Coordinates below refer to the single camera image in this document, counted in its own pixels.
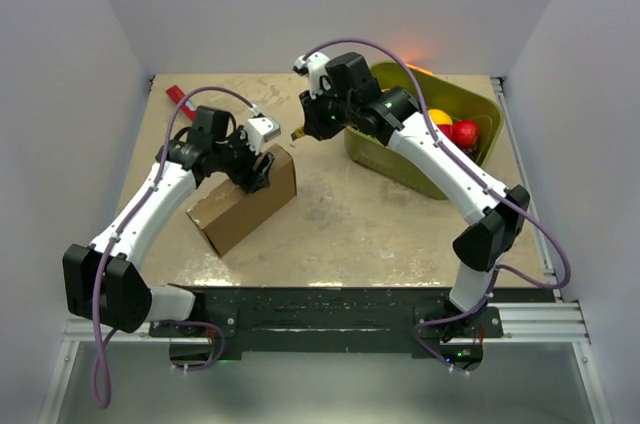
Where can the yellow utility knife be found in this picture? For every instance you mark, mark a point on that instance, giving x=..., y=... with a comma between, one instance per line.
x=297, y=134

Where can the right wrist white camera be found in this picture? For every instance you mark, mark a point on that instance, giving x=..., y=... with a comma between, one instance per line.
x=314, y=69

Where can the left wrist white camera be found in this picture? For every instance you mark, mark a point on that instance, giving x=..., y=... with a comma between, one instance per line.
x=261, y=130

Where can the yellow lemon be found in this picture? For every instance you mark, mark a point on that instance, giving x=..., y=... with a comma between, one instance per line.
x=440, y=117

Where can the small dark red grapes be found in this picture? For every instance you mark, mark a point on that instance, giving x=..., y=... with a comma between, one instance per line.
x=474, y=154

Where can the red apple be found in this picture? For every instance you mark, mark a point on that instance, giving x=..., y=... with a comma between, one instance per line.
x=466, y=134

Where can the brown cardboard express box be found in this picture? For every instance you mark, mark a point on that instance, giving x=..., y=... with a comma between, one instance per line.
x=227, y=215

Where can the pink dragon fruit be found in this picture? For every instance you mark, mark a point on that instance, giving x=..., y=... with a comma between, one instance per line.
x=447, y=130

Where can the aluminium rail frame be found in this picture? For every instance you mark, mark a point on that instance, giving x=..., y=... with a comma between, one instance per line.
x=545, y=322

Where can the wrist white camera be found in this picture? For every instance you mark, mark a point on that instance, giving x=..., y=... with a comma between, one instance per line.
x=261, y=130
x=314, y=69

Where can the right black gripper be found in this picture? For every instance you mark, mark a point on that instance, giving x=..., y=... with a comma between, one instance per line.
x=314, y=125

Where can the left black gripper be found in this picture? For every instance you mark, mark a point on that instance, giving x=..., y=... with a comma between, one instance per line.
x=245, y=178

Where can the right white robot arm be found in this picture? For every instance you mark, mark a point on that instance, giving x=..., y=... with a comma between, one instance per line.
x=491, y=210

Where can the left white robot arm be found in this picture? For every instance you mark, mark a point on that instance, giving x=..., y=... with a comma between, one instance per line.
x=103, y=280

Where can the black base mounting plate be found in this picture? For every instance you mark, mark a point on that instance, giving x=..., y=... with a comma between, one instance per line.
x=377, y=320

